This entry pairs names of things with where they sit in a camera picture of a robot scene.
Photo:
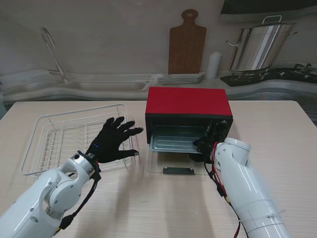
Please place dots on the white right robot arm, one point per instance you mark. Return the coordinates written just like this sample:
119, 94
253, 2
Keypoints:
247, 186

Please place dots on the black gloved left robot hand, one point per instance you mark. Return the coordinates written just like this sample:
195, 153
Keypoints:
111, 143

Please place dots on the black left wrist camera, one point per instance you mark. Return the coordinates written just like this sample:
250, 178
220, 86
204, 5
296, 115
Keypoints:
97, 176

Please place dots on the ribbed grey metal baking tray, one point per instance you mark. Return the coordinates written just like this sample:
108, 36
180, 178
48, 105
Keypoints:
173, 143

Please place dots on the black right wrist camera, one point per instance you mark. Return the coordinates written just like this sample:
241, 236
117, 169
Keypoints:
208, 155

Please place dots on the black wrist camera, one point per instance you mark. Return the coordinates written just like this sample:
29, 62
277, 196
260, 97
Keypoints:
208, 155
97, 176

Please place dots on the printed kitchen backdrop banner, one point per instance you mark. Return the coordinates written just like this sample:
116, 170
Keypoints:
99, 37

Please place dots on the red black toaster oven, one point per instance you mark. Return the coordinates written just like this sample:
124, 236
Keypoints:
188, 101

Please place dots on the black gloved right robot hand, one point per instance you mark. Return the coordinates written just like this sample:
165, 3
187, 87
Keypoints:
205, 142

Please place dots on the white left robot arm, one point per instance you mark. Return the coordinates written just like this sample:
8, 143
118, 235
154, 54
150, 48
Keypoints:
57, 193

